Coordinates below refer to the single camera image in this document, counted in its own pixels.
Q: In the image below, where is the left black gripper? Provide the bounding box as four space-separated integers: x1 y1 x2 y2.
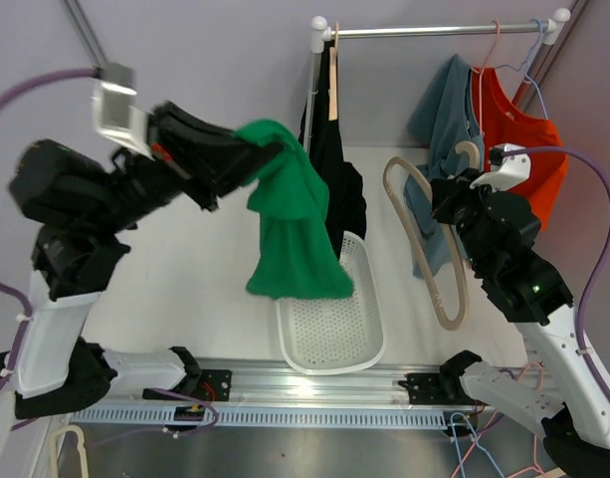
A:
97 99 292 231

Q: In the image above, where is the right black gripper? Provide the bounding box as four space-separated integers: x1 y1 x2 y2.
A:
430 167 503 273

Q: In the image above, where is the beige wooden hanger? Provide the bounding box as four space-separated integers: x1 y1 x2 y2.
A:
382 156 470 332
328 22 339 121

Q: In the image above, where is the blue grey t shirt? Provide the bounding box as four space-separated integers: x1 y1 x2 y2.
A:
404 55 484 274

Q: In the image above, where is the orange t shirt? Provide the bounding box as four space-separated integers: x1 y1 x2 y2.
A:
472 69 568 230

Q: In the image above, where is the black t shirt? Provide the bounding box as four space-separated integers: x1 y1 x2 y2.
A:
309 43 367 258

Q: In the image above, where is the green t shirt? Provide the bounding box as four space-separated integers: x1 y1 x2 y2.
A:
235 119 354 300

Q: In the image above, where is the pink wire hanger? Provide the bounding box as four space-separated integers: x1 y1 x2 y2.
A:
478 361 547 477
471 19 501 145

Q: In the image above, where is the blue wire hanger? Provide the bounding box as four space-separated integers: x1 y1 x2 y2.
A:
498 18 549 120
448 412 507 478

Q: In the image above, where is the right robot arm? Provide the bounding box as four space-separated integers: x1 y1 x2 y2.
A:
431 169 610 477

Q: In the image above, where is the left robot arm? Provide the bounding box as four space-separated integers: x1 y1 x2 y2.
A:
9 102 284 420

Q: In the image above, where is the beige hanger bottom left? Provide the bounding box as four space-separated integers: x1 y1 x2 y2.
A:
49 424 91 478

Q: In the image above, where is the white metal clothes rack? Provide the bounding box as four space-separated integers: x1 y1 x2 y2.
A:
303 8 571 152

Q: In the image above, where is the white plastic laundry basket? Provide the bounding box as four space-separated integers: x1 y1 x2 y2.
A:
276 232 387 375

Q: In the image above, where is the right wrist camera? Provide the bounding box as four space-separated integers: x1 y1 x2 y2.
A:
470 143 531 192

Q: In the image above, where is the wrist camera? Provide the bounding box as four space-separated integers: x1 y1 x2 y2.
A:
470 143 531 192
92 63 151 158

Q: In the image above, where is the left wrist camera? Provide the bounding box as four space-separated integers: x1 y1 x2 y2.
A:
92 63 151 158

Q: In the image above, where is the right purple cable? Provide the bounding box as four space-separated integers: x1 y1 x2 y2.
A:
493 146 610 449

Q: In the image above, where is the purple cable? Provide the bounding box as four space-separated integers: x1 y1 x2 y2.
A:
0 68 221 439
493 146 610 449

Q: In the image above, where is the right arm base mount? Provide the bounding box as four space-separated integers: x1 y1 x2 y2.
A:
397 372 480 406

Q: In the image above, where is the blue wire hanger on floor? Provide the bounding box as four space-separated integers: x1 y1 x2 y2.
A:
448 412 507 478

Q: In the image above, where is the aluminium rail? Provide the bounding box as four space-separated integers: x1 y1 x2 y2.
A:
100 356 559 412

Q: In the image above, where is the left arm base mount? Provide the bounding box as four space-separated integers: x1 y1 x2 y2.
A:
170 369 233 402

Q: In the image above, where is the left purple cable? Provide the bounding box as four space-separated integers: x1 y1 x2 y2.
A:
0 68 221 439

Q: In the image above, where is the white slotted cable duct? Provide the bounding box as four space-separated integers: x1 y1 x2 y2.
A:
71 404 447 430

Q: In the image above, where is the pink wire hanger on floor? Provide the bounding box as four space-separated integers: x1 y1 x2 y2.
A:
478 361 547 477

